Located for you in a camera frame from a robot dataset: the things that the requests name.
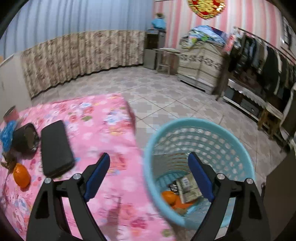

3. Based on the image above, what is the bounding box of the pink floral table cloth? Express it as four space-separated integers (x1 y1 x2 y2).
1 94 175 240

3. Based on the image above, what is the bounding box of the clothes rack with dark clothes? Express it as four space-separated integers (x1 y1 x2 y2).
217 26 296 140

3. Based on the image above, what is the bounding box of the pink metal mug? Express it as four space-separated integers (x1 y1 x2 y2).
3 105 20 123

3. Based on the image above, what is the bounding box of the grey water dispenser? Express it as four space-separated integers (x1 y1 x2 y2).
144 29 166 70

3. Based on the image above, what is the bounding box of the floral beige curtain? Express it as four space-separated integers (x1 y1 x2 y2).
21 30 145 98

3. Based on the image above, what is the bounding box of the pile of colourful bedding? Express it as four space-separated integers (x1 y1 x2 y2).
179 25 227 49

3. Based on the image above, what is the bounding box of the patterned cloth covered cabinet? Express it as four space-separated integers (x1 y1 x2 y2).
177 41 223 95

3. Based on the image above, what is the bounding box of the orange peel in basket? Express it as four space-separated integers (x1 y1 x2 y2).
162 191 196 210

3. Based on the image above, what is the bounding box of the black rectangular case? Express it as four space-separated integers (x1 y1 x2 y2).
41 120 75 178

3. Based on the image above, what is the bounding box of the light blue plastic basket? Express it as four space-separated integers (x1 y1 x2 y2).
144 118 256 230

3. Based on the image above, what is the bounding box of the red gold heart decoration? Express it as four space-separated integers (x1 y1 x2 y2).
187 0 226 20

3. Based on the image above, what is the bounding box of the blue plastic bag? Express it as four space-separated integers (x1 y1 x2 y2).
1 120 18 153

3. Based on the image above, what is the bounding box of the paper trash in basket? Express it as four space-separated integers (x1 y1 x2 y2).
169 173 202 204

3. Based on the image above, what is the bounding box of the orange peel piece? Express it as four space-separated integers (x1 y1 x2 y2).
13 163 31 188

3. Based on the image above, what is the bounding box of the white floor cabinet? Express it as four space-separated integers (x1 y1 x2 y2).
0 53 32 121

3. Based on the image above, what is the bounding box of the small wooden stool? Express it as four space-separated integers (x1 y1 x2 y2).
154 48 181 75

